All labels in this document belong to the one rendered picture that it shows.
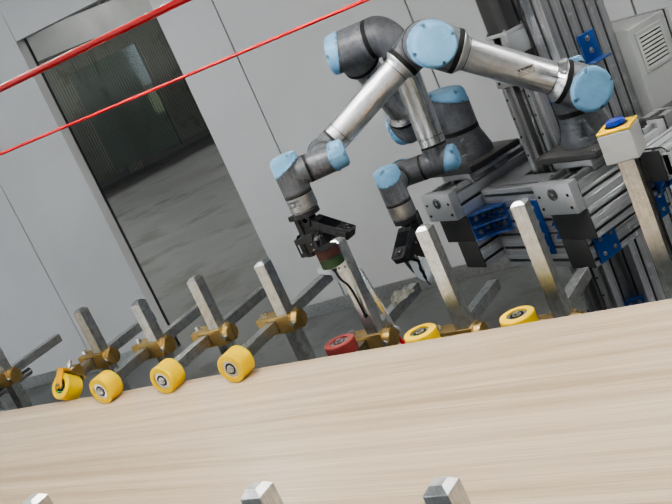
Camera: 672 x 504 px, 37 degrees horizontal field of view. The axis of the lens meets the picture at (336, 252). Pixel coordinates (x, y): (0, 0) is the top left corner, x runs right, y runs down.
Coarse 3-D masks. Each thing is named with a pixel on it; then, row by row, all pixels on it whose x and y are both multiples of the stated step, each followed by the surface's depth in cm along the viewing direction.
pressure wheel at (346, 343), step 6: (342, 336) 248; (348, 336) 246; (330, 342) 247; (336, 342) 246; (342, 342) 245; (348, 342) 243; (354, 342) 244; (330, 348) 243; (336, 348) 242; (342, 348) 242; (348, 348) 243; (354, 348) 244; (330, 354) 244; (336, 354) 243
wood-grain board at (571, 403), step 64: (576, 320) 201; (640, 320) 189; (192, 384) 264; (256, 384) 243; (320, 384) 226; (384, 384) 211; (448, 384) 198; (512, 384) 186; (576, 384) 176; (640, 384) 166; (0, 448) 282; (64, 448) 259; (128, 448) 239; (192, 448) 222; (256, 448) 208; (320, 448) 195; (384, 448) 183; (448, 448) 173; (512, 448) 164; (576, 448) 156; (640, 448) 149
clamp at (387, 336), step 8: (384, 328) 252; (392, 328) 251; (360, 336) 254; (368, 336) 251; (376, 336) 250; (384, 336) 250; (392, 336) 250; (368, 344) 252; (376, 344) 251; (384, 344) 249; (392, 344) 249
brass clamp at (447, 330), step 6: (450, 324) 243; (474, 324) 237; (480, 324) 236; (486, 324) 238; (444, 330) 241; (450, 330) 240; (456, 330) 238; (462, 330) 237; (468, 330) 236; (474, 330) 236; (480, 330) 235; (444, 336) 240
